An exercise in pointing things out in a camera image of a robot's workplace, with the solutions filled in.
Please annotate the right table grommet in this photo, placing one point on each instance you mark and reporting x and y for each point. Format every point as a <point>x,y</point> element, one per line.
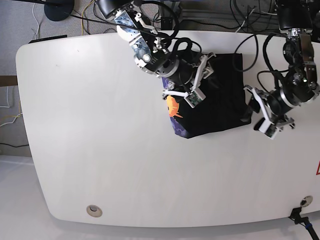
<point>306,201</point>

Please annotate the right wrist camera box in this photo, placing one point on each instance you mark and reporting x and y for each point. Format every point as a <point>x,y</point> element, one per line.
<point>195,97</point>

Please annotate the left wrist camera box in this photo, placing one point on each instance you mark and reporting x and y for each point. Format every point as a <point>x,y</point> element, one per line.
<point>268,129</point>

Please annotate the table grommet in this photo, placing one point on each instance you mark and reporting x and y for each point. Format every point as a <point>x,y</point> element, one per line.
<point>306,201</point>
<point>94,211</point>

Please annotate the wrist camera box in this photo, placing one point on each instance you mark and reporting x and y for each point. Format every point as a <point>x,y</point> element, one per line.
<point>268,129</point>
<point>195,97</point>

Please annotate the left table grommet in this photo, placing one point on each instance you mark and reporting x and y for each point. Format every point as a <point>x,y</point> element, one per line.
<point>94,211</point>

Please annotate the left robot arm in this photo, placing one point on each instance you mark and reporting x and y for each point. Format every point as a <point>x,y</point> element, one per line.
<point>299,83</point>

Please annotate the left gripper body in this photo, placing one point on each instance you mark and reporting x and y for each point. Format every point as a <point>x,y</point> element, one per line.
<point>275,105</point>

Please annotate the aluminium frame rail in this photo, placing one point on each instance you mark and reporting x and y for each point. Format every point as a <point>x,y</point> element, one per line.
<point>166,19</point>

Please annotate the black table clamp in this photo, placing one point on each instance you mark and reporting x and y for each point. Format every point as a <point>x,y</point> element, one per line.
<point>304,221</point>

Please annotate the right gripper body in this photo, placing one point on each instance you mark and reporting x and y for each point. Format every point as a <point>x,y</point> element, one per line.
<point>183,77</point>

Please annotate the black T-shirt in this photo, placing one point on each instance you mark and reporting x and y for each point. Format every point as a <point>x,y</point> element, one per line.
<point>224,106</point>

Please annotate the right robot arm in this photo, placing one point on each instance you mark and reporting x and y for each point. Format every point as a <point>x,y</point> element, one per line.
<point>157,53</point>

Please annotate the red warning sticker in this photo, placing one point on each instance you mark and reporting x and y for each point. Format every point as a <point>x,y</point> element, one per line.
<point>318,169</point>

